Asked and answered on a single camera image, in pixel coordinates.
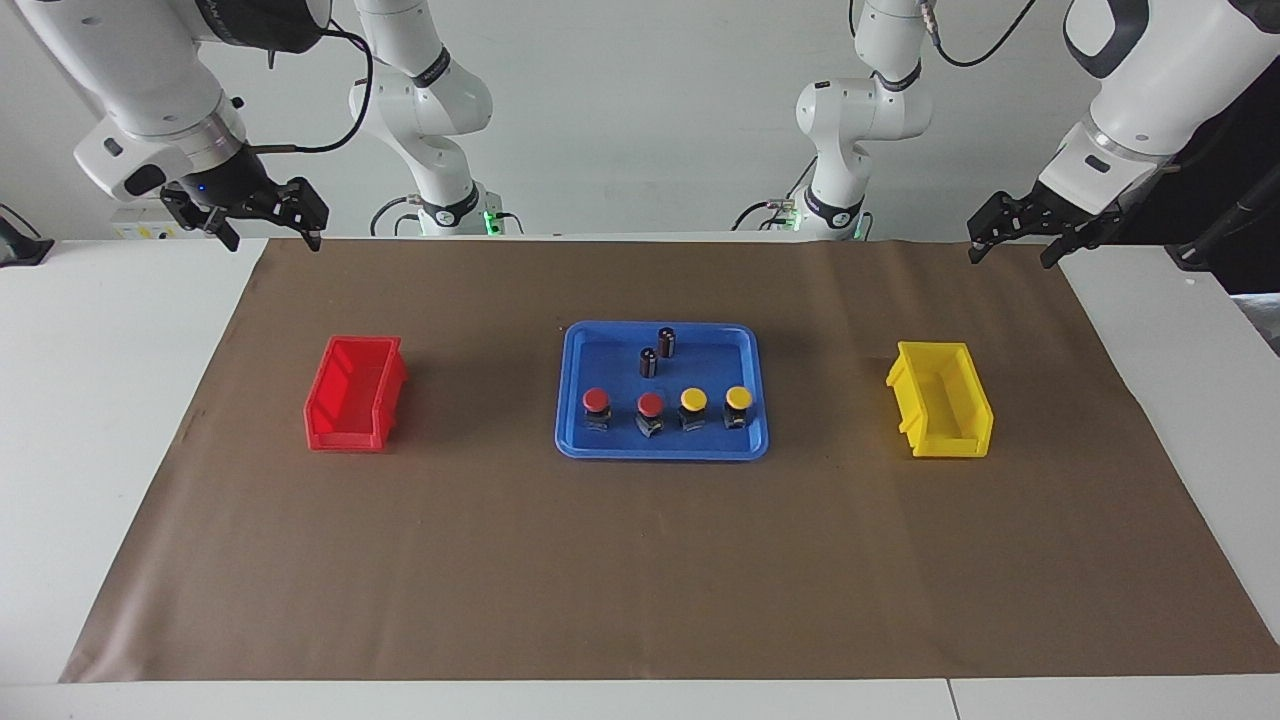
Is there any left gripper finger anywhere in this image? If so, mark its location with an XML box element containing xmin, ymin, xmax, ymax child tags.
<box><xmin>966</xmin><ymin>193</ymin><xmax>1013</xmax><ymax>266</ymax></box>
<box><xmin>1038</xmin><ymin>226</ymin><xmax>1086</xmax><ymax>270</ymax></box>

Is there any black stand pole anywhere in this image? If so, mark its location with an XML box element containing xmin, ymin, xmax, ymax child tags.
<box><xmin>1165</xmin><ymin>165</ymin><xmax>1280</xmax><ymax>271</ymax></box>

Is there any black backdrop panel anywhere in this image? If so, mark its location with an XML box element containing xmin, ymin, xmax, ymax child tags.
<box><xmin>1150</xmin><ymin>70</ymin><xmax>1280</xmax><ymax>296</ymax></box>

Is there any black device at table edge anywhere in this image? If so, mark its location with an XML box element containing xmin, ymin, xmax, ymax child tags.
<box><xmin>0</xmin><ymin>203</ymin><xmax>54</xmax><ymax>268</ymax></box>

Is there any red plastic bin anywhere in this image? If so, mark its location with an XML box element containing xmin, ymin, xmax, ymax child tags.
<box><xmin>303</xmin><ymin>334</ymin><xmax>409</xmax><ymax>454</ymax></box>

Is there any yellow plastic bin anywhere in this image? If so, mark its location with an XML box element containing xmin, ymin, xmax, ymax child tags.
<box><xmin>885</xmin><ymin>340</ymin><xmax>996</xmax><ymax>460</ymax></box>

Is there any blue plastic tray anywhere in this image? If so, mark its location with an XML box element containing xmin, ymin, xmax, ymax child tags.
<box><xmin>555</xmin><ymin>320</ymin><xmax>771</xmax><ymax>462</ymax></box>

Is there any brown paper mat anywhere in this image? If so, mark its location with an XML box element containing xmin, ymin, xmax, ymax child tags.
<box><xmin>58</xmin><ymin>237</ymin><xmax>1280</xmax><ymax>684</ymax></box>

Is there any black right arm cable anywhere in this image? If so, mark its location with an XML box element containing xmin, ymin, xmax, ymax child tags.
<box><xmin>245</xmin><ymin>25</ymin><xmax>374</xmax><ymax>156</ymax></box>

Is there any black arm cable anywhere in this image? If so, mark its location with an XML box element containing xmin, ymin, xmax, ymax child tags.
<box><xmin>245</xmin><ymin>25</ymin><xmax>374</xmax><ymax>156</ymax></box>
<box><xmin>925</xmin><ymin>0</ymin><xmax>1041</xmax><ymax>69</ymax></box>

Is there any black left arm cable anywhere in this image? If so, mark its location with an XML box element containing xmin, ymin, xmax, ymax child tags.
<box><xmin>925</xmin><ymin>0</ymin><xmax>1041</xmax><ymax>69</ymax></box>

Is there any black left base cable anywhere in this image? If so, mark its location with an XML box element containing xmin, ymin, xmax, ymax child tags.
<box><xmin>730</xmin><ymin>155</ymin><xmax>803</xmax><ymax>233</ymax></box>

